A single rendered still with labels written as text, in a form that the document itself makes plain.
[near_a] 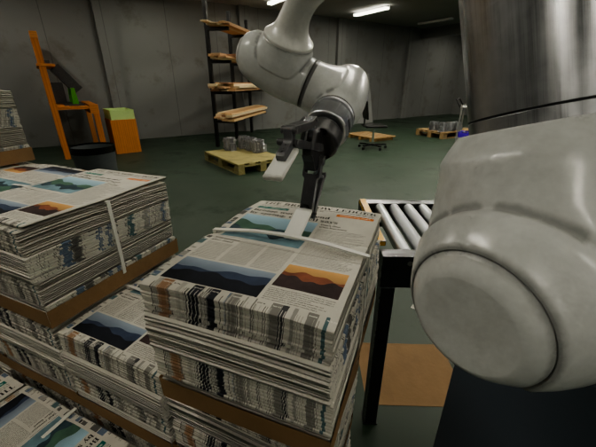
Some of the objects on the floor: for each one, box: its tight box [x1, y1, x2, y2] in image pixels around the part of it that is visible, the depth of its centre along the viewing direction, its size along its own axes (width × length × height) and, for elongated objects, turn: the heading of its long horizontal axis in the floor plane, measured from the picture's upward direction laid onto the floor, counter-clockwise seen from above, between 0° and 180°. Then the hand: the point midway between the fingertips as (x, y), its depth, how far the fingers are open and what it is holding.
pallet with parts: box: [204, 136, 276, 176], centre depth 563 cm, size 136×96×38 cm
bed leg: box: [361, 283, 395, 425], centre depth 125 cm, size 6×6×68 cm
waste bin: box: [68, 142, 118, 171], centre depth 405 cm, size 48×48×61 cm
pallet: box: [349, 131, 396, 142], centre depth 821 cm, size 106×75×10 cm
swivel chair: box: [358, 101, 388, 151], centre depth 681 cm, size 61×61×96 cm
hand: (285, 207), depth 52 cm, fingers open, 13 cm apart
